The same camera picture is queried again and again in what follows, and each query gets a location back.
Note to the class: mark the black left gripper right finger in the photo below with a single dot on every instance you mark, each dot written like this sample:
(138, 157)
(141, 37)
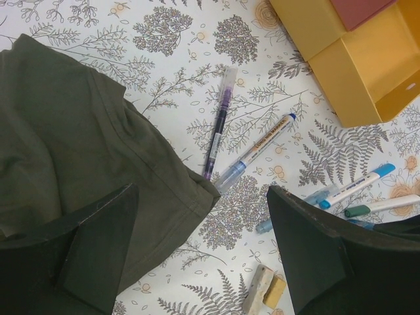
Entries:
(335, 267)

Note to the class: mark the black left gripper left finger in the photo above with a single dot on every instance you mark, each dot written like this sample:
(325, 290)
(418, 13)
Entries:
(71, 265)

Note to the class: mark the yellow bottom drawer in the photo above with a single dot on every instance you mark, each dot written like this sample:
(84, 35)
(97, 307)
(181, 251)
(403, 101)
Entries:
(372, 73)

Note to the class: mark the green red yellow drawer box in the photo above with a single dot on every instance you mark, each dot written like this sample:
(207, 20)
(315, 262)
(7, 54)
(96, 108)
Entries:
(315, 25)

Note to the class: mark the blue object behind finger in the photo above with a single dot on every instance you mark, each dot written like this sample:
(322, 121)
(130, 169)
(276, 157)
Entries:
(363, 224)

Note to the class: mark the white marker blue cap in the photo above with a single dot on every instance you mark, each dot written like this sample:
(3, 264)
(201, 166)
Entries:
(357, 185)

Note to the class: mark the tan eraser block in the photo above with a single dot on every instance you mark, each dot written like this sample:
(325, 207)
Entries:
(266, 289)

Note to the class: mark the light blue pen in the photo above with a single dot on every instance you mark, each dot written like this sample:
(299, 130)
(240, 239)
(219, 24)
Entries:
(311, 200)

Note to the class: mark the white marker green cap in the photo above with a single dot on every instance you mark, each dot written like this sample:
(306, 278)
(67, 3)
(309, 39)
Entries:
(366, 209)

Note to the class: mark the dark green cloth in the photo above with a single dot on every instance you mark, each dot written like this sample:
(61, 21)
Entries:
(69, 137)

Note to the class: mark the blue long nib marker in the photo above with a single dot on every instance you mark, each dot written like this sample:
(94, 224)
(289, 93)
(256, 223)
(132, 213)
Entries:
(236, 170)

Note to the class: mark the floral table mat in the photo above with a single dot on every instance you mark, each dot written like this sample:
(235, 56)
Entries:
(169, 56)

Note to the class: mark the purple pen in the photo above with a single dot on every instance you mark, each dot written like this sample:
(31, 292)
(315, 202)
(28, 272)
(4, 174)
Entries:
(226, 92)

